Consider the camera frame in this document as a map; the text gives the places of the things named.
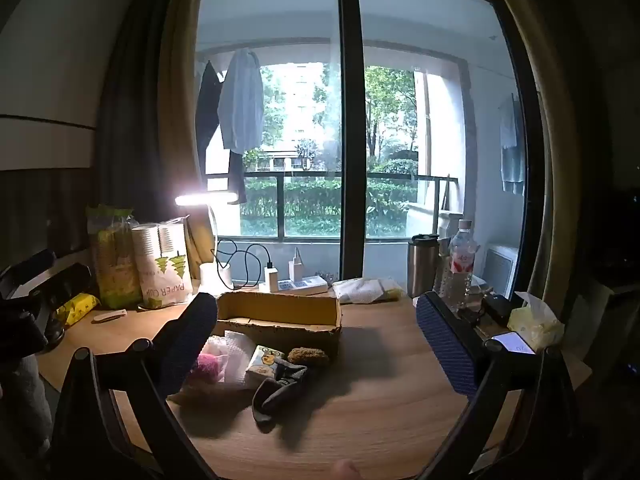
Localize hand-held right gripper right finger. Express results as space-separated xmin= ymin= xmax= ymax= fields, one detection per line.
xmin=415 ymin=291 xmax=598 ymax=480

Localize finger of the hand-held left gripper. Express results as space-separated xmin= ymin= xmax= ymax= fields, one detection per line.
xmin=0 ymin=249 xmax=57 ymax=291
xmin=46 ymin=262 xmax=95 ymax=313

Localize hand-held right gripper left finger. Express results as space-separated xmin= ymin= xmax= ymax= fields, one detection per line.
xmin=50 ymin=291 xmax=221 ymax=480

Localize pink knitted scrubber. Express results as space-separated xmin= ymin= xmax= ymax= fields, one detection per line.
xmin=192 ymin=352 xmax=230 ymax=385

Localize brown cardboard box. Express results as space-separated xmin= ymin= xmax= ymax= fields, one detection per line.
xmin=215 ymin=290 xmax=344 ymax=357

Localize grey glove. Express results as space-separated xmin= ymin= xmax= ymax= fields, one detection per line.
xmin=251 ymin=359 xmax=310 ymax=428

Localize brown sponge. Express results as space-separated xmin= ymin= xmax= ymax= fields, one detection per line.
xmin=287 ymin=346 xmax=331 ymax=367

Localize person's left forearm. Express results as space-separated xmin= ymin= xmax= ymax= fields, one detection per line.
xmin=0 ymin=355 xmax=55 ymax=461

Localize yellow wipes pack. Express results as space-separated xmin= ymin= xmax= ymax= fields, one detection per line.
xmin=54 ymin=292 xmax=102 ymax=330

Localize green yellow cup package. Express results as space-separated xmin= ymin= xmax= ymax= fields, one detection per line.
xmin=86 ymin=204 xmax=143 ymax=310

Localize black power adapter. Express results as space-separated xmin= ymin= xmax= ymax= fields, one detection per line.
xmin=480 ymin=295 xmax=513 ymax=326

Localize white desk lamp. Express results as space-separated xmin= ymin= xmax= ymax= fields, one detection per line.
xmin=174 ymin=191 xmax=240 ymax=297

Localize smartphone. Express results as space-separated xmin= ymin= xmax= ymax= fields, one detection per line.
xmin=492 ymin=331 xmax=535 ymax=356

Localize clear water bottle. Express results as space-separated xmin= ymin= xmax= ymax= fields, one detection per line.
xmin=442 ymin=218 xmax=481 ymax=311

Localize paper cup bag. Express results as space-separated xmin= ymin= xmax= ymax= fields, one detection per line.
xmin=131 ymin=217 xmax=196 ymax=310

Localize steel tumbler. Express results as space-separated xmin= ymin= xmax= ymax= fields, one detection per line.
xmin=406 ymin=233 xmax=441 ymax=299

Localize yellow tissue pack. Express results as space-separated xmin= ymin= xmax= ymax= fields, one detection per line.
xmin=507 ymin=291 xmax=566 ymax=353

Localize white air conditioner unit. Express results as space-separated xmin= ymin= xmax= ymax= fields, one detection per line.
xmin=482 ymin=242 xmax=521 ymax=298

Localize white textured cloth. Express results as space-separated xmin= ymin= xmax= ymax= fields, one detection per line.
xmin=332 ymin=277 xmax=405 ymax=305

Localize white power strip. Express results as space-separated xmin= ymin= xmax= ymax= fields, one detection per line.
xmin=259 ymin=276 xmax=329 ymax=297

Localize balcony railing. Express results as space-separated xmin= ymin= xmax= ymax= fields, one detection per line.
xmin=207 ymin=170 xmax=460 ymax=238

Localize hanging pale cloth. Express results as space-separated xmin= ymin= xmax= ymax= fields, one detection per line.
xmin=499 ymin=94 xmax=527 ymax=197

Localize hanging dark pants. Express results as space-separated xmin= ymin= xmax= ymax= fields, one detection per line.
xmin=196 ymin=60 xmax=248 ymax=206

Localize yellow curtain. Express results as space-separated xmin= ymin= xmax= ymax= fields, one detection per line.
xmin=157 ymin=0 xmax=221 ymax=266

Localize hanging light shirt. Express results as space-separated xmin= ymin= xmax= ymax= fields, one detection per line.
xmin=217 ymin=47 xmax=265 ymax=152

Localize black charger cable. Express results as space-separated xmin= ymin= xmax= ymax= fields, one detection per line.
xmin=215 ymin=238 xmax=274 ymax=286

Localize black sliding door frame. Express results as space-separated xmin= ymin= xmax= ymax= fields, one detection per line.
xmin=189 ymin=0 xmax=548 ymax=311

